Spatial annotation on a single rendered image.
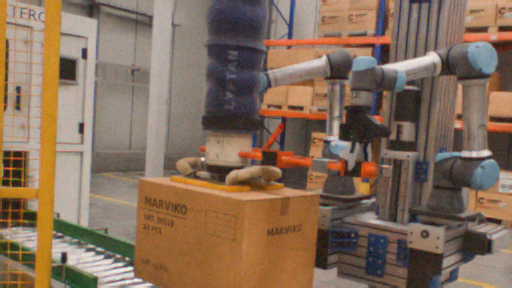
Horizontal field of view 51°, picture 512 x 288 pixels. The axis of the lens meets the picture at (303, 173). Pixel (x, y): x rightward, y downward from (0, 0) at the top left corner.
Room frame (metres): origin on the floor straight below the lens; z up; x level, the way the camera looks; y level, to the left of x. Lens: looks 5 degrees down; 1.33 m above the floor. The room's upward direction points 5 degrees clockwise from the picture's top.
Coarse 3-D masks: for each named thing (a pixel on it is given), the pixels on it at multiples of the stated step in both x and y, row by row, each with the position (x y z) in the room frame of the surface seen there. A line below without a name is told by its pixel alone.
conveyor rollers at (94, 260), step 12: (0, 228) 3.23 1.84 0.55; (12, 228) 3.27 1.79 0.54; (24, 228) 3.33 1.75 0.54; (36, 228) 3.31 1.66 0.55; (24, 240) 2.99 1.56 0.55; (60, 240) 3.06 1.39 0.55; (72, 240) 3.11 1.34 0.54; (60, 252) 2.79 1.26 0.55; (72, 252) 2.83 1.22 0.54; (84, 252) 2.82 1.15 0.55; (96, 252) 2.86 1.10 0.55; (108, 252) 2.91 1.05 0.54; (72, 264) 2.64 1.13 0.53; (84, 264) 2.61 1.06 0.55; (96, 264) 2.65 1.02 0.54; (108, 264) 2.70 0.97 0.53; (120, 264) 2.67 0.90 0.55; (132, 264) 2.72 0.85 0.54; (108, 276) 2.50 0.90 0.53; (120, 276) 2.47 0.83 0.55; (132, 276) 2.51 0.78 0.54
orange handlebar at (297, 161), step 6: (204, 150) 2.11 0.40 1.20; (252, 150) 2.21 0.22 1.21; (258, 150) 2.24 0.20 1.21; (240, 156) 1.99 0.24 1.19; (246, 156) 1.97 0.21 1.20; (252, 156) 1.95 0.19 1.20; (258, 156) 1.93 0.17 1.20; (288, 162) 1.84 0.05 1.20; (294, 162) 1.82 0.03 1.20; (300, 162) 1.81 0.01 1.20; (306, 162) 1.79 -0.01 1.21; (330, 162) 1.73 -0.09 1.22; (336, 162) 1.77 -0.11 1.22; (330, 168) 1.73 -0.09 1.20; (336, 168) 1.71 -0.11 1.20; (366, 168) 1.65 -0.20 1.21; (372, 168) 1.65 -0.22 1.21
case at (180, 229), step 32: (160, 192) 1.98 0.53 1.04; (192, 192) 1.87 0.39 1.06; (224, 192) 1.84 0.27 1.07; (256, 192) 1.90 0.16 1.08; (288, 192) 1.97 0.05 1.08; (160, 224) 1.97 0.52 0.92; (192, 224) 1.86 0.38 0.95; (224, 224) 1.76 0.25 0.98; (256, 224) 1.74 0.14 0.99; (288, 224) 1.87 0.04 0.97; (160, 256) 1.97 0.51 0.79; (192, 256) 1.85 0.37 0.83; (224, 256) 1.75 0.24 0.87; (256, 256) 1.75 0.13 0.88; (288, 256) 1.88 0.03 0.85
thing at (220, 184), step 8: (176, 176) 2.06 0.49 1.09; (184, 176) 2.04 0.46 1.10; (192, 176) 2.06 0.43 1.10; (224, 176) 1.94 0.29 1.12; (192, 184) 1.97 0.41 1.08; (200, 184) 1.95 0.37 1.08; (208, 184) 1.92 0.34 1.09; (216, 184) 1.90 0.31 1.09; (224, 184) 1.89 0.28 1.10; (232, 184) 1.89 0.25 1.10; (240, 184) 1.92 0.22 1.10; (232, 192) 1.86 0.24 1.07
